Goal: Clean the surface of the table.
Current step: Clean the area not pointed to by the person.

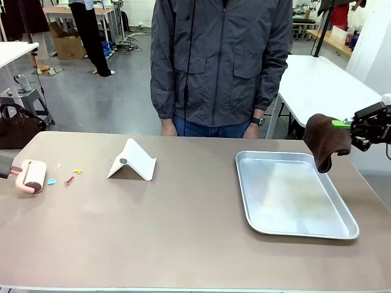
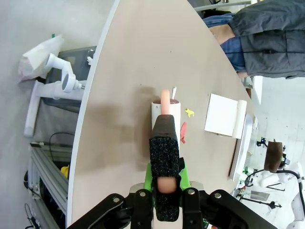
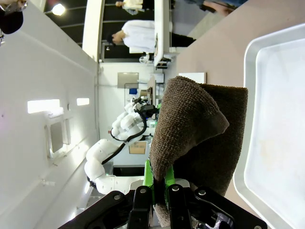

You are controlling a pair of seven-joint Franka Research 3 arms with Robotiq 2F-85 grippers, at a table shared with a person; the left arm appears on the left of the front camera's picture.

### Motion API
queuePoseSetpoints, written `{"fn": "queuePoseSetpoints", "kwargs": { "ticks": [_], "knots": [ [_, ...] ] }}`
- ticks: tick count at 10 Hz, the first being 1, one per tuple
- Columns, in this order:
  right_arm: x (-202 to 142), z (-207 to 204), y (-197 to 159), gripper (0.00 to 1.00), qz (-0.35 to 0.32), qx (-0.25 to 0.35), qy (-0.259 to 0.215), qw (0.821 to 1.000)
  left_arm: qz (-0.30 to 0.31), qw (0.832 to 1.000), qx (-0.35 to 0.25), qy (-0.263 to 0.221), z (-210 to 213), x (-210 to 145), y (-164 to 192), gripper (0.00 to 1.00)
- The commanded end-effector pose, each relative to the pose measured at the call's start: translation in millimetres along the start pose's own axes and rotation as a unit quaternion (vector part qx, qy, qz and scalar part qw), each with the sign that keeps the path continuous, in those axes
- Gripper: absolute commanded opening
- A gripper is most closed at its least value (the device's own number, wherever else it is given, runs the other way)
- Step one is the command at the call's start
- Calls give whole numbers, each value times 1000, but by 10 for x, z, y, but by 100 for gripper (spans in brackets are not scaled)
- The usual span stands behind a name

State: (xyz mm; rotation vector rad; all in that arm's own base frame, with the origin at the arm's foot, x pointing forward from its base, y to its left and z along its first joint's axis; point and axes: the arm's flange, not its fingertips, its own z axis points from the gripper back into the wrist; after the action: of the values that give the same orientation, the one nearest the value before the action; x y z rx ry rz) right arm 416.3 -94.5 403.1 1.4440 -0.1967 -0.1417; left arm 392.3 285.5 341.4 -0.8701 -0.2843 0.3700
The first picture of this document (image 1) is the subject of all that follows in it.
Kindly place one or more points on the person in grey jacket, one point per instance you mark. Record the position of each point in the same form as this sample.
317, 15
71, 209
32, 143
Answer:
220, 61

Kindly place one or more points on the black wrist watch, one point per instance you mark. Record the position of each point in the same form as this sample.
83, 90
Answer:
258, 121

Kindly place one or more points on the bystander in red top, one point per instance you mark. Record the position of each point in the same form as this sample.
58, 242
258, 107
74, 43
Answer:
340, 15

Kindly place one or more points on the wooden workbench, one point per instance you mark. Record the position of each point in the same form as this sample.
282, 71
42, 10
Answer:
334, 41

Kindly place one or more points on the small white side table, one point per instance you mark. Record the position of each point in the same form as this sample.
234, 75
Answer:
15, 50

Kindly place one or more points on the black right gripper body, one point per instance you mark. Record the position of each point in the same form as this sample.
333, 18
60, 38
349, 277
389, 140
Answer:
372, 128

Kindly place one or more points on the brown cardboard box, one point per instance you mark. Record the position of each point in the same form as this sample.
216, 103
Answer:
68, 45

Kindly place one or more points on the dark drink bottles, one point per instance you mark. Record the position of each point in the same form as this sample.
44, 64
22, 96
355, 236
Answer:
352, 36

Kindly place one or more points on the black slanted pole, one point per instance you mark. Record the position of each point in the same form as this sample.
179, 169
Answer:
321, 33

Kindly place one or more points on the blue paper scrap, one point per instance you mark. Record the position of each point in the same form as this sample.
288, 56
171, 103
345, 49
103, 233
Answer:
51, 182

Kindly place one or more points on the pink lint roller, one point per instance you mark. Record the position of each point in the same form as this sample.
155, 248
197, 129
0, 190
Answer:
35, 177

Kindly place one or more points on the blue jeans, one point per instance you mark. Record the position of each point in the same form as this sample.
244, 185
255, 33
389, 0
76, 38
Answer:
210, 129

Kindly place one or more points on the bystander in dark skirt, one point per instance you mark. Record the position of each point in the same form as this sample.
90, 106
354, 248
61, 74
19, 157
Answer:
33, 18

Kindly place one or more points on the white lint roller stand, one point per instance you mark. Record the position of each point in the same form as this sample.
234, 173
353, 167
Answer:
134, 164

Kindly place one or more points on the person's left hand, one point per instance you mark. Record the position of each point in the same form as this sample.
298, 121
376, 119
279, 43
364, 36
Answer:
252, 131

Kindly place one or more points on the dark brown handbag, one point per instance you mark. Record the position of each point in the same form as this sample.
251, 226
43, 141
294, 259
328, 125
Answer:
21, 131

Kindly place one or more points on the grey metal stool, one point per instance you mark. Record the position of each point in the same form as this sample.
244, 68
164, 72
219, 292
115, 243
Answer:
30, 97

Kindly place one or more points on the bystander in black trousers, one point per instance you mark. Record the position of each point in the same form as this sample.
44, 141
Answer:
91, 39

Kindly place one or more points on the red paper scrap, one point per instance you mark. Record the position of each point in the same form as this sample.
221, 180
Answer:
69, 180

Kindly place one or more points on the brown cloth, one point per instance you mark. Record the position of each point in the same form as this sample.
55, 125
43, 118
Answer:
325, 140

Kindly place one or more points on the grey mug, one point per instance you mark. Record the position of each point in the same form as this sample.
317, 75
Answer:
24, 82

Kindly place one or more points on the small white box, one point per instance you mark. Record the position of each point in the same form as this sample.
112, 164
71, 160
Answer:
339, 32

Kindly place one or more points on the person's right hand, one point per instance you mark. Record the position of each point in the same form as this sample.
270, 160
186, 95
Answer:
168, 128

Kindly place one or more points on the person's right forearm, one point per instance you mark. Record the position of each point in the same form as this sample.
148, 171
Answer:
162, 97

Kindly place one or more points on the silver metal tray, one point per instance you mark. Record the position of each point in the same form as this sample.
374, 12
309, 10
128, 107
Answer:
290, 198

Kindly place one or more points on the wooden background desk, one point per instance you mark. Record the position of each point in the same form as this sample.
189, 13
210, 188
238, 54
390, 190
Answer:
104, 13

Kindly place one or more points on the blue plastic bag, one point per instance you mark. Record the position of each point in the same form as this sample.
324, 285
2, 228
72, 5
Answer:
108, 49

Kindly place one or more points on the person's left forearm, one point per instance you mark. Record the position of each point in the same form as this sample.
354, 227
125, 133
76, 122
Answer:
270, 88

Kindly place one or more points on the large white table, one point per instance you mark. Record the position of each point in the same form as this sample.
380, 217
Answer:
320, 85

